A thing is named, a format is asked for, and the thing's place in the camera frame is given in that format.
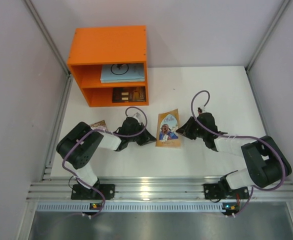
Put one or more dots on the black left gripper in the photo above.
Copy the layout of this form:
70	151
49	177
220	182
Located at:
141	136

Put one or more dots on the aluminium corner post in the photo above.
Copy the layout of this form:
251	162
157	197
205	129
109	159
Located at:
284	5
45	33

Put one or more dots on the left aluminium corner post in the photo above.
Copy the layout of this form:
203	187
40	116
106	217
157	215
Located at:
45	33

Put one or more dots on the orange two-shelf cabinet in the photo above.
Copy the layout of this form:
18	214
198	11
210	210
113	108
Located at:
94	47

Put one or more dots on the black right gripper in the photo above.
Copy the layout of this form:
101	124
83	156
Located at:
191	130

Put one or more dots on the light blue cat book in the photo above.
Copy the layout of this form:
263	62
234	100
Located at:
122	73

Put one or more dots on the slotted grey cable duct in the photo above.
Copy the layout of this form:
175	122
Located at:
134	207

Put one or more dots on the dark brown sunset book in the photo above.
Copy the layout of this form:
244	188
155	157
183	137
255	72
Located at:
129	94

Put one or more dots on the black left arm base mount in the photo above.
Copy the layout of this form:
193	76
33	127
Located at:
79	192

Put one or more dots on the orange illustrated book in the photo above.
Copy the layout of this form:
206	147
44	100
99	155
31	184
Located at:
167	126

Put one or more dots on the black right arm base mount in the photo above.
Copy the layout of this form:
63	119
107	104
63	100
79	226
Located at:
213	192

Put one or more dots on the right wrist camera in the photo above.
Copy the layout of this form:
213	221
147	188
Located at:
201	110

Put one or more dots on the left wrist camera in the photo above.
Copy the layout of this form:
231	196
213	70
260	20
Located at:
137	116

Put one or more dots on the pink illustrated fairy-tale book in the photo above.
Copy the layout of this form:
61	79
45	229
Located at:
101	125

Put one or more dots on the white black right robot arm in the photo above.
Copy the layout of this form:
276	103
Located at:
265	163

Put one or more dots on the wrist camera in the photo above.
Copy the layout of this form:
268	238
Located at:
201	110
137	116

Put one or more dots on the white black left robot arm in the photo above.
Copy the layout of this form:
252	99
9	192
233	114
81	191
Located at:
79	145

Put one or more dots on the right aluminium corner post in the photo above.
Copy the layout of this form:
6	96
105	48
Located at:
284	5

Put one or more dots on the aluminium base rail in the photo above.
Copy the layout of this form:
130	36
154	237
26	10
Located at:
150	189

